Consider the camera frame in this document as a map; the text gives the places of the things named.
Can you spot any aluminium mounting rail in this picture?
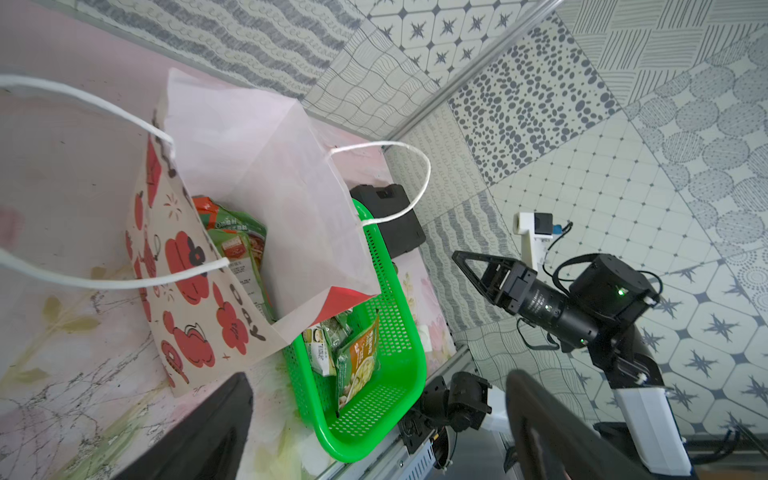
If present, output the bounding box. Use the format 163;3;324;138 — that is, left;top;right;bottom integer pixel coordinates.
317;344;481;480

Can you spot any red green condiment packet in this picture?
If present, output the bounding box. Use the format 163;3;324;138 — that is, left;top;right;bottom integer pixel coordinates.
193;196;268;269

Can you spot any large green soup packet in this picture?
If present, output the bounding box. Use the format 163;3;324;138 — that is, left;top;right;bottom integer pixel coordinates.
335;317;379;412

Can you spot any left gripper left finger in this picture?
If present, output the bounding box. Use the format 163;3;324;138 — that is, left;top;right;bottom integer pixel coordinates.
116;372;253;480

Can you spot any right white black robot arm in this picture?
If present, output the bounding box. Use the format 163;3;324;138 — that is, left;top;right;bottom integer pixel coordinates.
452;251;767;479

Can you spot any black plastic tool case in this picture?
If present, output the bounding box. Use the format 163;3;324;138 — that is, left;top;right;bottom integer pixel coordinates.
349;183;428;259

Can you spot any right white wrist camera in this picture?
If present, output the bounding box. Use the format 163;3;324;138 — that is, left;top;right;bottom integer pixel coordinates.
513;212;554;273

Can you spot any green plastic basket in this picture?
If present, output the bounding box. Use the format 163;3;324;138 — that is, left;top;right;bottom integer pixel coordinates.
283;225;427;463

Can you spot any white red paper gift bag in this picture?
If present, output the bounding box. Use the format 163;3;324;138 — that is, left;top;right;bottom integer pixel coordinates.
0;67;433;398

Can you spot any white crumpled tissue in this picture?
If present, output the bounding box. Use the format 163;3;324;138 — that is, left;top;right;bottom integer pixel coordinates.
418;325;433;353

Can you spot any green red sauce packet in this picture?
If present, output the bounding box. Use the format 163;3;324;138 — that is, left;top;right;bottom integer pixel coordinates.
302;319;352;377

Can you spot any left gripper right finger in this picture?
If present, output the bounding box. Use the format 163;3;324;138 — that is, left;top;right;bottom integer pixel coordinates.
505;370;652;479

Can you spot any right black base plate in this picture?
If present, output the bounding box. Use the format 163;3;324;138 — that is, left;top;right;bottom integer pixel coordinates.
398;371;492;455

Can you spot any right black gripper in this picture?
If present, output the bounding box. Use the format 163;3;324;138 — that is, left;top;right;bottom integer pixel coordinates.
452;250;599;351

